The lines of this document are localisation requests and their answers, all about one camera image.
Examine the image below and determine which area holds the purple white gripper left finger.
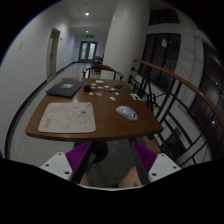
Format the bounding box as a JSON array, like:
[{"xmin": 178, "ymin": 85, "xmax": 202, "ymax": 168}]
[{"xmin": 41, "ymin": 142, "xmax": 92, "ymax": 182}]

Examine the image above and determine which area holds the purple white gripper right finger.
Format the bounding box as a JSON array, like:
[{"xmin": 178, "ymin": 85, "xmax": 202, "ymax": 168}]
[{"xmin": 132, "ymin": 142, "xmax": 180, "ymax": 183}]

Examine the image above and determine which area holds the white patterned mouse pad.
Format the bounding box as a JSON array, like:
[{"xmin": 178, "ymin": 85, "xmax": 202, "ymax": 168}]
[{"xmin": 38, "ymin": 102, "xmax": 96, "ymax": 134}]

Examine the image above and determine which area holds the grey computer mouse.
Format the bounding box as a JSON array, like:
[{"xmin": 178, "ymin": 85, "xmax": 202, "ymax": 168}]
[{"xmin": 116, "ymin": 106, "xmax": 138, "ymax": 121}]

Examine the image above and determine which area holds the white tag table edge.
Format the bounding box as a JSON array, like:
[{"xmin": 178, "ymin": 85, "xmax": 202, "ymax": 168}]
[{"xmin": 130, "ymin": 93, "xmax": 141, "ymax": 101}]

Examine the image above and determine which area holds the black laptop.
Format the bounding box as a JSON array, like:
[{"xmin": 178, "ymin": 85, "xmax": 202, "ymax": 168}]
[{"xmin": 46, "ymin": 80, "xmax": 84, "ymax": 98}]

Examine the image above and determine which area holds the small black box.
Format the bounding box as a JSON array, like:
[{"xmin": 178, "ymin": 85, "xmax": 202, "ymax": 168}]
[{"xmin": 84, "ymin": 85, "xmax": 92, "ymax": 92}]

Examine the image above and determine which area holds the white card on table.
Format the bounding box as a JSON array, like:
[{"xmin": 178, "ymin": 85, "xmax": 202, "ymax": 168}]
[{"xmin": 96, "ymin": 80, "xmax": 104, "ymax": 84}]

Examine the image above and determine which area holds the wooden stair handrail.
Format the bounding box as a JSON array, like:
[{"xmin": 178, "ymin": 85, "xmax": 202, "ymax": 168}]
[{"xmin": 134, "ymin": 58, "xmax": 224, "ymax": 131}]

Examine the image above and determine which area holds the wooden chair behind table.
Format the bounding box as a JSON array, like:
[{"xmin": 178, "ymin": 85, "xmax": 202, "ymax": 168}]
[{"xmin": 82, "ymin": 64, "xmax": 124, "ymax": 81}]

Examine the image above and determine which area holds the wooden side door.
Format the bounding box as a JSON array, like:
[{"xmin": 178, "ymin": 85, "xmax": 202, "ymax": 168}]
[{"xmin": 47, "ymin": 28, "xmax": 60, "ymax": 77}]

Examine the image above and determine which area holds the double glass door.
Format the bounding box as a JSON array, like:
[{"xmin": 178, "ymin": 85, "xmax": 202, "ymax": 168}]
[{"xmin": 79, "ymin": 41, "xmax": 97, "ymax": 62}]

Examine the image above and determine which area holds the wooden table pedestal base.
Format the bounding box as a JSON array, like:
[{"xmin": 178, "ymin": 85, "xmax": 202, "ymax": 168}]
[{"xmin": 74, "ymin": 140, "xmax": 108, "ymax": 164}]

